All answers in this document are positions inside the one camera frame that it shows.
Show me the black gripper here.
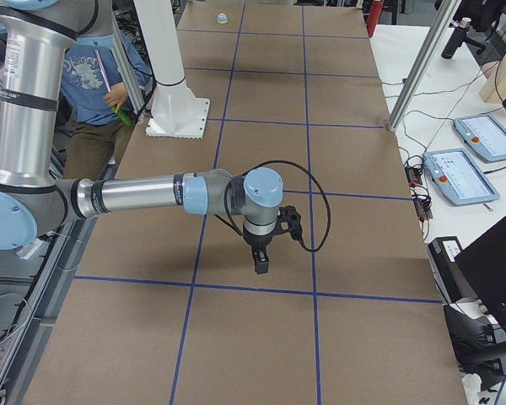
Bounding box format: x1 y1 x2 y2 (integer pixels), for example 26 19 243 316
244 229 273 274

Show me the blue cream call bell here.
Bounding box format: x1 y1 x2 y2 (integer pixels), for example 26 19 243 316
218 13 228 24

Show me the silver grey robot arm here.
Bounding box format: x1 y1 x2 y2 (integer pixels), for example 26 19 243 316
0 1 283 274

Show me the person's hand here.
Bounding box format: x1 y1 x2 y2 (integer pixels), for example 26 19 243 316
104 82 129 111

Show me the red black electronics board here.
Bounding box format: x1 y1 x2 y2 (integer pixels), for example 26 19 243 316
403 154 433 222

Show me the black box with label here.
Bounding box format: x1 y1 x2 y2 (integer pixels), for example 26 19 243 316
428 236 476 303

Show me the near teach pendant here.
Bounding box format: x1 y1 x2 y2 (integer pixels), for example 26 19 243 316
423 148 500 206

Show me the teach pendant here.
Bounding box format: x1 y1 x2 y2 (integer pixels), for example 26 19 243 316
423 148 500 206
453 114 506 163

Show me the black laptop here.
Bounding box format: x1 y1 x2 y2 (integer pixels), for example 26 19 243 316
455 215 506 332

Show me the person in blue shirt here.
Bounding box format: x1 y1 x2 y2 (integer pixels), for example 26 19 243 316
61 45 134 181

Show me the far teach pendant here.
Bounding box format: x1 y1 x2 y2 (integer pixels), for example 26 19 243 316
453 114 506 163

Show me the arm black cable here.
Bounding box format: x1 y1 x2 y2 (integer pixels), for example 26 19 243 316
218 159 331 254

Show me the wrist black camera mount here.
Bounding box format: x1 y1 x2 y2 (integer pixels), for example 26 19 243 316
272 206 304 242

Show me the white camera pole with base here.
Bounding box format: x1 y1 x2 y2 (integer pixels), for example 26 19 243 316
134 0 210 139

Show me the green handled tool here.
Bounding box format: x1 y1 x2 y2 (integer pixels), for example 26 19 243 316
110 106 133 127

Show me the aluminium frame post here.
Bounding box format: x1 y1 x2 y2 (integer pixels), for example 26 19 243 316
386 0 460 132

